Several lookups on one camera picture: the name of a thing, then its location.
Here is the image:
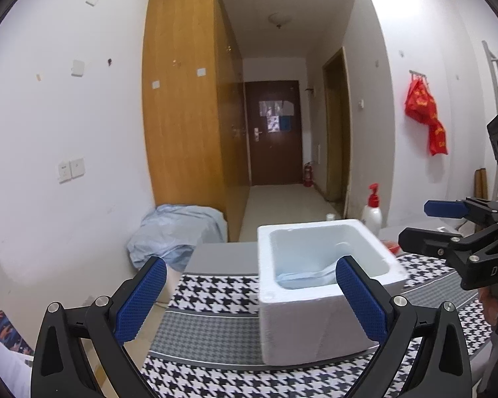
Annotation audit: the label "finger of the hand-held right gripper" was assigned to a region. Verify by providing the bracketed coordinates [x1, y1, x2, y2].
[398, 226, 476, 265]
[424, 198, 498, 221]

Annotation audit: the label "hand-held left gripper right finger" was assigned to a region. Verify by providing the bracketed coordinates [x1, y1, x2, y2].
[335, 256, 474, 398]

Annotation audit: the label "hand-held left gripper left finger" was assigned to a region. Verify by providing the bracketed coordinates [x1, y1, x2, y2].
[30, 256, 169, 398]

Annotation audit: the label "white foam box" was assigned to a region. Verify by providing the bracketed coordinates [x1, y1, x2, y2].
[257, 218, 409, 366]

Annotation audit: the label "blue face mask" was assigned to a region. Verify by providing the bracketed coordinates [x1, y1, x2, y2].
[274, 265, 341, 290]

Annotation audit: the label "person's right hand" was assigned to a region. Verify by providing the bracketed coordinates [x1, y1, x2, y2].
[479, 288, 498, 333]

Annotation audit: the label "wooden planks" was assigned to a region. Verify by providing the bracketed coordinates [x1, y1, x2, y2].
[474, 168, 488, 197]

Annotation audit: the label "white lotion pump bottle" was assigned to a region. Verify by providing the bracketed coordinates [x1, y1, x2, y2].
[361, 183, 383, 237]

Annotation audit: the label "houndstooth tablecloth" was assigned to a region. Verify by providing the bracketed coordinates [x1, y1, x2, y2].
[141, 253, 494, 398]

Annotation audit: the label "light blue bedding pile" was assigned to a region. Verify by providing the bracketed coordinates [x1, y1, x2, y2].
[126, 204, 228, 272]

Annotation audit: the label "red plastic bag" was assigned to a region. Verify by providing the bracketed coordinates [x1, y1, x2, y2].
[404, 78, 448, 156]

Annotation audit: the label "printed blanket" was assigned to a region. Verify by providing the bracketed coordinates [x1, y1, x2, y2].
[0, 292, 34, 398]

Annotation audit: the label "dark brown door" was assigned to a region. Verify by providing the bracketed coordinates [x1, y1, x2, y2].
[244, 80, 303, 186]

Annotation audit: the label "wooden wardrobe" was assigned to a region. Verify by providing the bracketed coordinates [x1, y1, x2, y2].
[142, 0, 252, 243]

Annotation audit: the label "white paper notices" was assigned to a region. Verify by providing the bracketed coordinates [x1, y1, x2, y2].
[259, 100, 294, 131]

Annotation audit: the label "ceiling lamp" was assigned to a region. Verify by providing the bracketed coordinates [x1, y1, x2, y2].
[268, 13, 293, 30]

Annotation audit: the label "wooden door frame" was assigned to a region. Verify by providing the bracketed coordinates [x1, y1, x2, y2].
[322, 47, 352, 212]

